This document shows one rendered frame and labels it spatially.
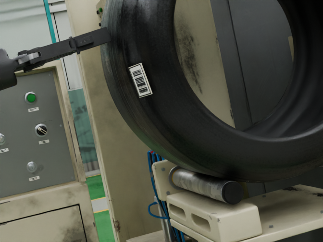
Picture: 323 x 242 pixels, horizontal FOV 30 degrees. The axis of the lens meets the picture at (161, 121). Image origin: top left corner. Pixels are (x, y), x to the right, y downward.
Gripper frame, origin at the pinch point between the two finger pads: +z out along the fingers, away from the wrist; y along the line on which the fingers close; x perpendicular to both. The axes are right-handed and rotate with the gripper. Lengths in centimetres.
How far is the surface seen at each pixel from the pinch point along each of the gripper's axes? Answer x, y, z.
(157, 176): 34.8, 24.6, 8.7
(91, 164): 128, 896, 104
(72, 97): 10, 899, 113
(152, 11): -0.4, -12.3, 9.8
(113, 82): 9.3, 4.3, 2.0
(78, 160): 28, 59, -4
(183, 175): 35.2, 16.2, 12.8
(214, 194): 37.0, -5.0, 11.8
